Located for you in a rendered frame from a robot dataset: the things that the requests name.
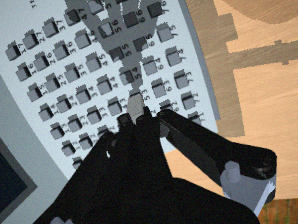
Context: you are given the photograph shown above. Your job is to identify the grey box with dark base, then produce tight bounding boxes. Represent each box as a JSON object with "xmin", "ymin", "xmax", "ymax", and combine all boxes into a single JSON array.
[{"xmin": 0, "ymin": 0, "xmax": 221, "ymax": 224}]

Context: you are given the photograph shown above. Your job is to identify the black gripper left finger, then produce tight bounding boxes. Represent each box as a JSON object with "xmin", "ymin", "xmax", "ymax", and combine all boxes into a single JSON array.
[{"xmin": 32, "ymin": 96, "xmax": 141, "ymax": 224}]

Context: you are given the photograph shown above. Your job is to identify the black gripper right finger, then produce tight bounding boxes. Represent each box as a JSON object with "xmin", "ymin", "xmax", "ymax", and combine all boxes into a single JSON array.
[{"xmin": 134, "ymin": 93, "xmax": 277, "ymax": 224}]

